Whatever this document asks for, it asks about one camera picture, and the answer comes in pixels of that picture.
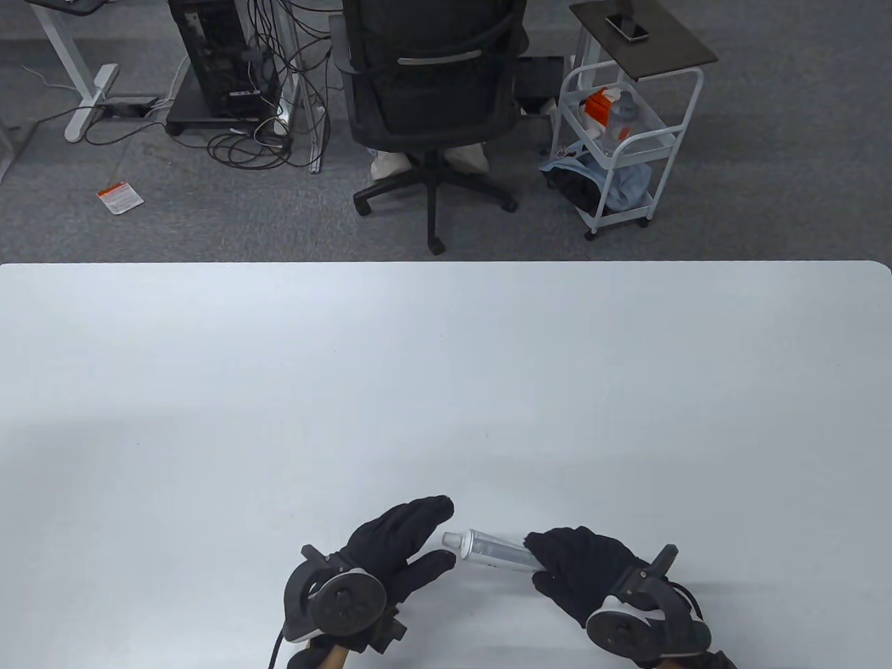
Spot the person's right hand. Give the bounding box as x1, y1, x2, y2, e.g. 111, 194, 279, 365
524, 526, 652, 628

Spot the person's left hand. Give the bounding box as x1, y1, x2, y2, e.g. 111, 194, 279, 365
333, 496, 457, 621

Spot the silver toothpaste tube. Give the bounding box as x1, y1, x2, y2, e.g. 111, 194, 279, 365
460, 528, 541, 572

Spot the person's left forearm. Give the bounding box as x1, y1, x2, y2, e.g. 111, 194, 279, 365
287, 641, 353, 669

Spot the grey left wrist tracker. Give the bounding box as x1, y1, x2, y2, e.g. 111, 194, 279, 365
284, 545, 408, 656

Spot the white rolling cart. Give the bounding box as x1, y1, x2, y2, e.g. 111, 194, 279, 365
549, 63, 705, 241

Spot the black bag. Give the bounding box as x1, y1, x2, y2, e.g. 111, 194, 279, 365
547, 167, 607, 217

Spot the light blue cloth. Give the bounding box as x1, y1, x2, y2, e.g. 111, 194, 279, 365
544, 155, 652, 213

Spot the silver metal desk leg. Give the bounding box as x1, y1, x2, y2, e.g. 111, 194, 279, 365
279, 0, 327, 174

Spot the orange and white paper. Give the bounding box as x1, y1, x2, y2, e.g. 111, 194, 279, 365
96, 181, 145, 215

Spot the clear plastic bottle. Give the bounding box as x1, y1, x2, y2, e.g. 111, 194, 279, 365
603, 91, 652, 157

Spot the black office chair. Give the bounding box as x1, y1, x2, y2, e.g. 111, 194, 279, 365
329, 0, 530, 255

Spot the black computer platform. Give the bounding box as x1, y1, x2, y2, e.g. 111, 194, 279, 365
165, 73, 290, 137

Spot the black box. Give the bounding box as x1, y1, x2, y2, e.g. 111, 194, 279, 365
514, 56, 564, 116

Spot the black computer tower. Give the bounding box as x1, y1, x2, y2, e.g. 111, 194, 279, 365
169, 0, 282, 119

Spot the dark brown board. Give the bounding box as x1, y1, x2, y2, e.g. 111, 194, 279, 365
569, 0, 718, 79

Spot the black phone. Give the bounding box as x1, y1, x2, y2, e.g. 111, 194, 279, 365
603, 14, 650, 43

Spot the white desk leg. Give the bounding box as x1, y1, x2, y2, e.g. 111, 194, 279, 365
28, 0, 121, 144

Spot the dark desktop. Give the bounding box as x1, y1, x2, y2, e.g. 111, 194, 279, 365
26, 0, 109, 16

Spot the black right glove cable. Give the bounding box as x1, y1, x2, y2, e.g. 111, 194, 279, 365
672, 584, 705, 621

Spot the bundle of black cables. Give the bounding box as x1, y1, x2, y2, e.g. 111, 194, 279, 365
209, 0, 332, 171

